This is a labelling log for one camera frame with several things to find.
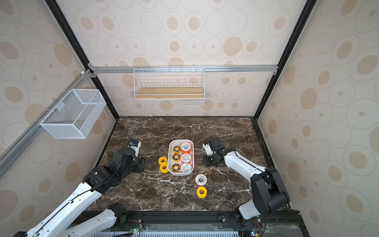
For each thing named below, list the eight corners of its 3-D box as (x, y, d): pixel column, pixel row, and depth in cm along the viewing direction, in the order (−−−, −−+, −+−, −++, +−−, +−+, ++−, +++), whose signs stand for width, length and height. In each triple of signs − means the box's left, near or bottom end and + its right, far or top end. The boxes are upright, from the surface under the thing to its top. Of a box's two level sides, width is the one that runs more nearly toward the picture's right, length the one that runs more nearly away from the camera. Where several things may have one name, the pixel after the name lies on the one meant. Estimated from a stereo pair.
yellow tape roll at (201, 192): (196, 198, 83) (196, 197, 81) (196, 187, 86) (196, 186, 85) (207, 198, 83) (207, 197, 81) (206, 187, 86) (206, 186, 85)
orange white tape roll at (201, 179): (195, 186, 87) (195, 185, 85) (195, 175, 91) (195, 174, 89) (207, 186, 87) (207, 185, 85) (206, 175, 91) (206, 174, 89)
